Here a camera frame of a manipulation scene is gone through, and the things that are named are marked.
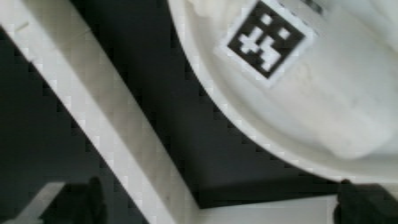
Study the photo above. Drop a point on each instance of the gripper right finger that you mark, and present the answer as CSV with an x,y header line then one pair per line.
x,y
367,204

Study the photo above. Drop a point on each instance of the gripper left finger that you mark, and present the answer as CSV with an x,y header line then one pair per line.
x,y
68,203

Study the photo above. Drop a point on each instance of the white round table top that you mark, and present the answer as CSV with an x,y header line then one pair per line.
x,y
296,61

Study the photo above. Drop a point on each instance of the white L-shaped fence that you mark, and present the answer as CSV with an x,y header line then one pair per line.
x,y
59,47

